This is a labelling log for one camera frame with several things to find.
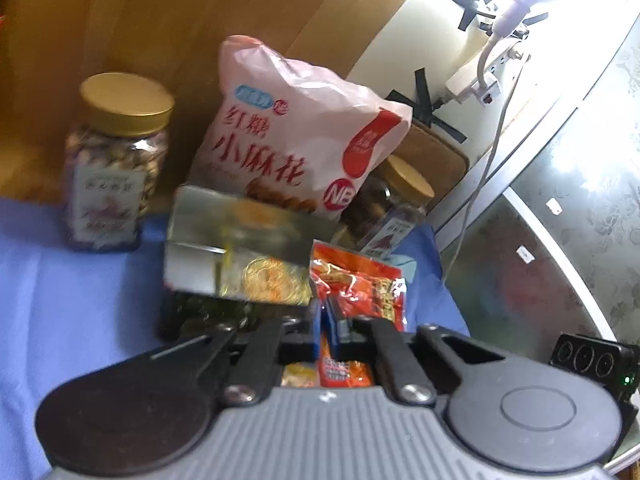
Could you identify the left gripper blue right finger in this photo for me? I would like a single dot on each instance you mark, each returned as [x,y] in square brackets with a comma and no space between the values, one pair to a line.
[342,337]

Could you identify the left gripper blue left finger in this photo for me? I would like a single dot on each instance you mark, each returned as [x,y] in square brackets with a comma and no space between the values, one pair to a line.
[301,340]

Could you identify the red snack packet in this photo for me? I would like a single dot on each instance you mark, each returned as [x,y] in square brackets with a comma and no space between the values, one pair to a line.
[366,287]

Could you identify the dark open snack box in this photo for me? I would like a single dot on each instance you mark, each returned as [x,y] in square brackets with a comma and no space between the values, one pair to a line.
[229,260]

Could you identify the right nut jar gold lid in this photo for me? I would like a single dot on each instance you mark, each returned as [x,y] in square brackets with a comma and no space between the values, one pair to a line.
[389,205]

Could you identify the nut jar gold lid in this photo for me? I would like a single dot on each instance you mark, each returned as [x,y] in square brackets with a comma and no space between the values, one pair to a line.
[113,157]
[389,205]

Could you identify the brown wooden board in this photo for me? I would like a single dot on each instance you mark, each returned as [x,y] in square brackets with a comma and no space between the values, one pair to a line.
[439,162]

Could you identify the pink twisted dough snack bag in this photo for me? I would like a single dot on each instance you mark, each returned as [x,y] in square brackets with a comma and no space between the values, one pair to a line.
[292,134]

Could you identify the blue patterned tablecloth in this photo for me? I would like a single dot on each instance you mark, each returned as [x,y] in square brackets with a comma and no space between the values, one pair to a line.
[64,314]

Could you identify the white power strip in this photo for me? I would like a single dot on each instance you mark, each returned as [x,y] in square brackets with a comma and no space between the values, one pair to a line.
[478,76]

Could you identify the left nut jar gold lid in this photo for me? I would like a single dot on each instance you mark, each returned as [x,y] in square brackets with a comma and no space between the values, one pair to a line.
[113,157]

